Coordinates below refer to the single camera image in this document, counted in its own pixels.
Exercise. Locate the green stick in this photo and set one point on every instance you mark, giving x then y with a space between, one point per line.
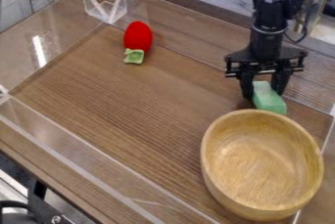
266 99

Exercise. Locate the red plush strawberry toy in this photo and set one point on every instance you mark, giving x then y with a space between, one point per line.
136 40

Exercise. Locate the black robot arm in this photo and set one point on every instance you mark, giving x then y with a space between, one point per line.
265 56

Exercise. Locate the clear acrylic corner bracket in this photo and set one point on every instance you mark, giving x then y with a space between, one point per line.
106 11

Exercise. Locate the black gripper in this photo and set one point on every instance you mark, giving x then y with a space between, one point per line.
242 65

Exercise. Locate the clear acrylic tray wall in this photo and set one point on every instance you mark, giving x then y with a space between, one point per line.
110 192

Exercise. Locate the background table leg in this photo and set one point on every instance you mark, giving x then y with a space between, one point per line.
312 11

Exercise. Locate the brown wooden bowl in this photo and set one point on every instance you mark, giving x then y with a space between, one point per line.
261 164

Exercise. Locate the black table leg frame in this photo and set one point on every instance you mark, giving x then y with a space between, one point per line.
32 212

